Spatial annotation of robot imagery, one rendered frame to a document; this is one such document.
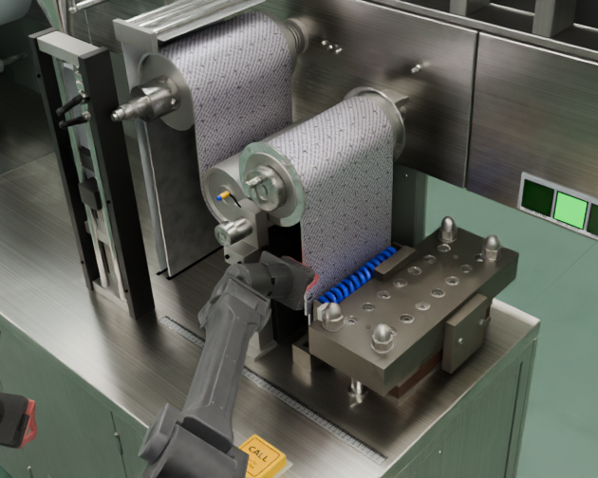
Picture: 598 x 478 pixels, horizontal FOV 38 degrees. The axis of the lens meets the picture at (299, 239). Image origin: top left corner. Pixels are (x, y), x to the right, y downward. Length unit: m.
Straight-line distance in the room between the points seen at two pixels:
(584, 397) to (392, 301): 1.45
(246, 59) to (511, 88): 0.45
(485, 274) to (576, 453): 1.21
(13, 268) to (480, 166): 0.99
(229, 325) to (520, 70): 0.62
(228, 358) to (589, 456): 1.75
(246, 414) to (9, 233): 0.80
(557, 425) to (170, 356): 1.47
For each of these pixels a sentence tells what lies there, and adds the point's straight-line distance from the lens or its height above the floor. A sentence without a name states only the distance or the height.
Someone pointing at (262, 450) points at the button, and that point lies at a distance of 1.39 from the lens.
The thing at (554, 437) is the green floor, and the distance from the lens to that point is 2.71.
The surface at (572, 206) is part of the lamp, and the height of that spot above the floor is 1.19.
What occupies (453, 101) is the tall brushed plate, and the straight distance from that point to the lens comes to 1.51.
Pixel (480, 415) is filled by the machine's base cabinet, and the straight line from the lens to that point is 1.64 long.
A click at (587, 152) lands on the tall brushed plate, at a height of 1.29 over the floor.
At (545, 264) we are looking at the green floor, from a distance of 3.36.
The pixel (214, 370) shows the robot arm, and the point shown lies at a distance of 1.04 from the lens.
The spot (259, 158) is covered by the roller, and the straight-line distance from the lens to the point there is 1.37.
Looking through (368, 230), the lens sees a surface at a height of 1.10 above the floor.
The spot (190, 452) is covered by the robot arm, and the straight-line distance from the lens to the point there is 0.91.
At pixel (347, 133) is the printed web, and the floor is 1.30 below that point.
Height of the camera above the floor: 1.97
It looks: 35 degrees down
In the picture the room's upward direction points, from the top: 3 degrees counter-clockwise
